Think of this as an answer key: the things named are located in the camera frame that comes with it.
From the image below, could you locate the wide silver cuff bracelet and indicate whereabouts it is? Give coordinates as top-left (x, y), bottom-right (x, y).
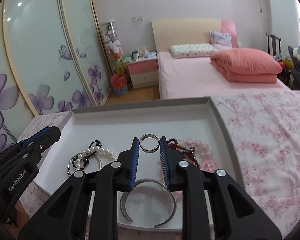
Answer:
top-left (119, 178), bottom-right (178, 228)

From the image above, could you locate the black bead bracelet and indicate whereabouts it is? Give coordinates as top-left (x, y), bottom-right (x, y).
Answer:
top-left (71, 139), bottom-right (103, 170)

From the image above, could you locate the pink floral tablecloth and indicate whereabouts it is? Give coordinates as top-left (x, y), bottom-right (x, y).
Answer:
top-left (20, 90), bottom-right (300, 239)

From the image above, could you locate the white wall socket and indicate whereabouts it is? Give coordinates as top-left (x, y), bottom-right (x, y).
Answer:
top-left (132, 16), bottom-right (144, 22)

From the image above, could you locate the small lilac pillow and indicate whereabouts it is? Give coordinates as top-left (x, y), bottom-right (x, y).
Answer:
top-left (210, 31), bottom-right (232, 49)

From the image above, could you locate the pink crystal bead bracelet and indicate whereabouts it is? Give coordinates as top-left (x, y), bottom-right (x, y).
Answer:
top-left (160, 138), bottom-right (216, 198)

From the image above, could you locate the folded coral duvet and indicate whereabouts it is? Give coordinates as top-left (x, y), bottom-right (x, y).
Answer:
top-left (210, 48), bottom-right (282, 83)

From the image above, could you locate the dark wooden chair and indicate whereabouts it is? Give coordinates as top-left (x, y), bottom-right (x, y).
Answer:
top-left (266, 33), bottom-right (282, 56)

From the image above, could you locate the floral sliding wardrobe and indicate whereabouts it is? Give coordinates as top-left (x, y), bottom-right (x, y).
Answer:
top-left (0, 0), bottom-right (110, 152)

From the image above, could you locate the pink bed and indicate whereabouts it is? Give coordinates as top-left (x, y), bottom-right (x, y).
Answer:
top-left (152, 18), bottom-right (289, 100)

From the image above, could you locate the red waste bin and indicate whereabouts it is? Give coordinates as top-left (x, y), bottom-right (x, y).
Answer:
top-left (110, 73), bottom-right (128, 96)

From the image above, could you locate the thin silver bangle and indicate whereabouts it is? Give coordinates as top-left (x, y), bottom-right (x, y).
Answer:
top-left (66, 152), bottom-right (103, 177)

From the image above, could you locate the grey cardboard tray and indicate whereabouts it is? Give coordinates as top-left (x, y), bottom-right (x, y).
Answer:
top-left (34, 98), bottom-right (243, 232)

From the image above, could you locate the plush toy display tube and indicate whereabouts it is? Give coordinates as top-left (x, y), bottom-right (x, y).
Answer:
top-left (101, 21), bottom-right (126, 74)

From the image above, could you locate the white floral pillow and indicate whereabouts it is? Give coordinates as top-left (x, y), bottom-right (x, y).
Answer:
top-left (170, 43), bottom-right (217, 59)

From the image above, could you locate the pink white nightstand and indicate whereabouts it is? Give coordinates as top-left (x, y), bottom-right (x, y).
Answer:
top-left (126, 56), bottom-right (159, 89)

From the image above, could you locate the silver ring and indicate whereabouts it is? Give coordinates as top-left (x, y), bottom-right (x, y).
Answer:
top-left (139, 133), bottom-right (161, 153)

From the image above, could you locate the dark red bead bracelet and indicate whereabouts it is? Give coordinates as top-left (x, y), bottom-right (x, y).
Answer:
top-left (166, 138), bottom-right (198, 167)

